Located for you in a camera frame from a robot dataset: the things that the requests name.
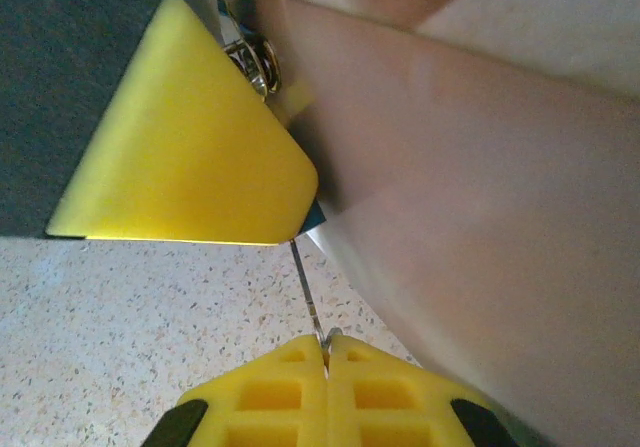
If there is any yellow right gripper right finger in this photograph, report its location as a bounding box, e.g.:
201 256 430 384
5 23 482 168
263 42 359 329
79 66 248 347
326 334 519 447

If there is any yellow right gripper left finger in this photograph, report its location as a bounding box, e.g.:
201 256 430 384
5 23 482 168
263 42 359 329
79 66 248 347
147 335 330 447

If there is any thin silver key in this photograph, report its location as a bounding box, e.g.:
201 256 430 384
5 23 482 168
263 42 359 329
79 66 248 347
287 235 345 368

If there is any pink illustrated tin box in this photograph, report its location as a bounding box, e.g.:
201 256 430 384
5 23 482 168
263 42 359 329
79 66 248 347
152 0 640 447

